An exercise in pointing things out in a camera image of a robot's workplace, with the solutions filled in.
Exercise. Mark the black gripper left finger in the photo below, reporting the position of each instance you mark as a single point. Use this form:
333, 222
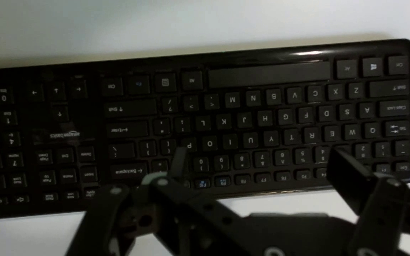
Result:
185, 217

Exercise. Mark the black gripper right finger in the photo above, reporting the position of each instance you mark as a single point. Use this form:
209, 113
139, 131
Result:
380, 207

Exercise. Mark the black computer keyboard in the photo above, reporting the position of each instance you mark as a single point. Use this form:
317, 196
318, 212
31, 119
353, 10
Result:
242, 113

